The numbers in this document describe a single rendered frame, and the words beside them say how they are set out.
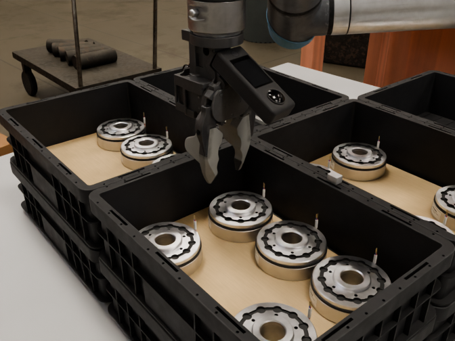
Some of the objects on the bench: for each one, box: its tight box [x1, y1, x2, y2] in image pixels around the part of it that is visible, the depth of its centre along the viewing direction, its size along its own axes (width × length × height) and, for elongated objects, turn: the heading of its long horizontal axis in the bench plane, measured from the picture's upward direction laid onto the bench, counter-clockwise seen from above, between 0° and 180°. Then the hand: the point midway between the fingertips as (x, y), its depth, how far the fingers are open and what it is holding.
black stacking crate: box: [10, 162, 113, 302], centre depth 100 cm, size 40×30×12 cm
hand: (227, 170), depth 73 cm, fingers open, 5 cm apart
